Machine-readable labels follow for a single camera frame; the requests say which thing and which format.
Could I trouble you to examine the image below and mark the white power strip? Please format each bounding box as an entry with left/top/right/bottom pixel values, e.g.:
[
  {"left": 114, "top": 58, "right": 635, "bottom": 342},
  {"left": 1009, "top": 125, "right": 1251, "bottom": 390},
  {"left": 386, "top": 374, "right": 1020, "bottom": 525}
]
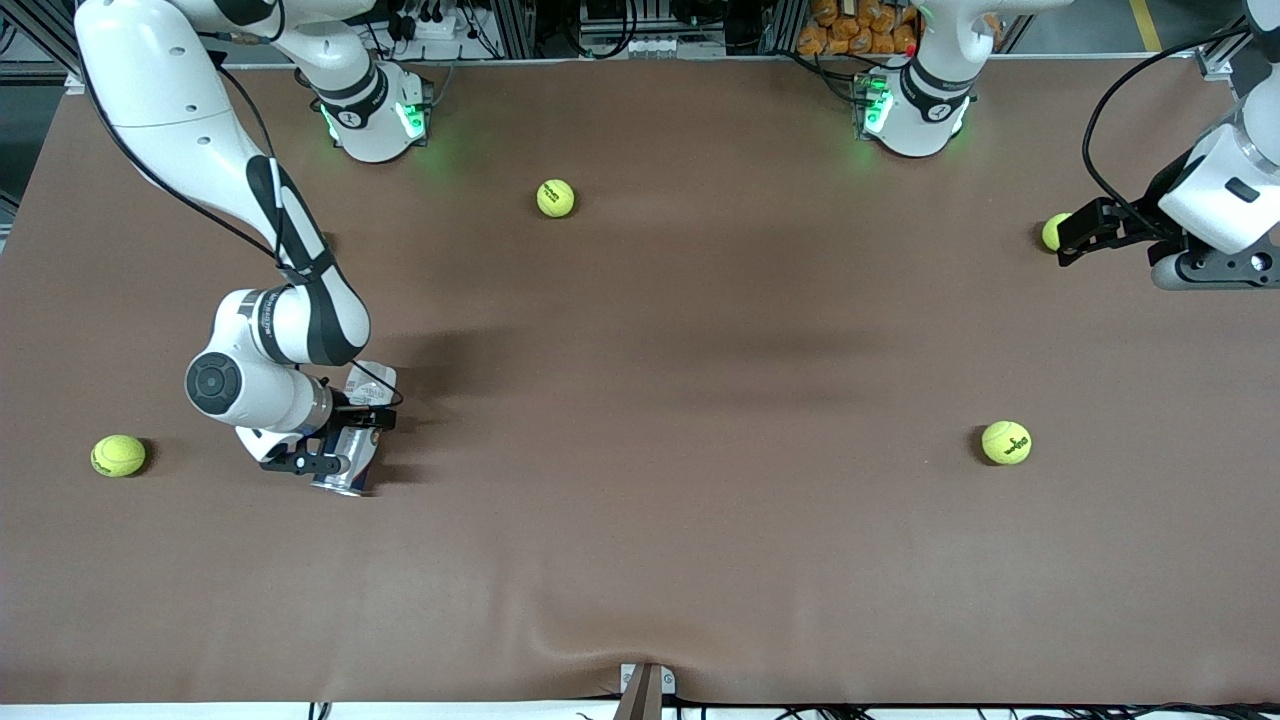
[
  {"left": 628, "top": 35, "right": 728, "bottom": 58},
  {"left": 388, "top": 5, "right": 463, "bottom": 43}
]

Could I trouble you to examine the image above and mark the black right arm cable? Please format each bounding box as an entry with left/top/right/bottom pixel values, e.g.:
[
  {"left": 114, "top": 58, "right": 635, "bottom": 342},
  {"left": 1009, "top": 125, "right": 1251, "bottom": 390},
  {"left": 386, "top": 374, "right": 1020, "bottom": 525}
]
[{"left": 78, "top": 0, "right": 404, "bottom": 411}]

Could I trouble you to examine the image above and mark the clear Wilson tennis ball can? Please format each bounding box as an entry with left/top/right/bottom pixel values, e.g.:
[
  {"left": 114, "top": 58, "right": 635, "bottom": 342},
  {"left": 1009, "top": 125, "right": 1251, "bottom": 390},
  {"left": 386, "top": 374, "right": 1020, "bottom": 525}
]
[{"left": 310, "top": 360, "right": 399, "bottom": 498}]

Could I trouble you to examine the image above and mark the aluminium corner profile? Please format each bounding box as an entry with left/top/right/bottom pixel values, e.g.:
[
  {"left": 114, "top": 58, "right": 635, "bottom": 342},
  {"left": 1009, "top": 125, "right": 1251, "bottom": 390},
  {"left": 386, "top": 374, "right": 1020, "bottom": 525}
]
[{"left": 1195, "top": 30, "right": 1256, "bottom": 83}]

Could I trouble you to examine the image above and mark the brown table mat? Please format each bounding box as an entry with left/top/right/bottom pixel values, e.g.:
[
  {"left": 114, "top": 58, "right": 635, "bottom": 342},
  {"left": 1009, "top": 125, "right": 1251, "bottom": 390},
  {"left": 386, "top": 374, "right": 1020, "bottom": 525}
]
[{"left": 0, "top": 55, "right": 1280, "bottom": 706}]

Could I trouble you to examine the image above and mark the aluminium frame post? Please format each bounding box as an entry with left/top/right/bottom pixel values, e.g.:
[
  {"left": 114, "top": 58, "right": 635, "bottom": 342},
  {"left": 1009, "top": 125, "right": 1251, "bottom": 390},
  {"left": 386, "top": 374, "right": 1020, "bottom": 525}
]
[
  {"left": 497, "top": 0, "right": 536, "bottom": 59},
  {"left": 772, "top": 0, "right": 806, "bottom": 56}
]

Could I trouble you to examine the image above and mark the pile of orange objects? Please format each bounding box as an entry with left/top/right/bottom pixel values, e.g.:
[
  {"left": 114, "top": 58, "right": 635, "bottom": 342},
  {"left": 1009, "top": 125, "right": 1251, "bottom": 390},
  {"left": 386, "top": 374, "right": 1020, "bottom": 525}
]
[{"left": 797, "top": 0, "right": 921, "bottom": 57}]

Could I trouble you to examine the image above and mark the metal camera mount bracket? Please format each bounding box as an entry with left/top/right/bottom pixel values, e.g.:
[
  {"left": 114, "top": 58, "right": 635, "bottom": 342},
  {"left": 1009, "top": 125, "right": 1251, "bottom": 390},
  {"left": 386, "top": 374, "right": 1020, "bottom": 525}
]
[{"left": 612, "top": 662, "right": 677, "bottom": 720}]

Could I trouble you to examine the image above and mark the aluminium frame strut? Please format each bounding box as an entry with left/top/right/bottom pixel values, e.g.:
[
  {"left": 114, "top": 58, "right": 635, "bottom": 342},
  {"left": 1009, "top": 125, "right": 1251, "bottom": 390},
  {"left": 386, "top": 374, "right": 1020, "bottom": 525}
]
[{"left": 0, "top": 0, "right": 81, "bottom": 79}]

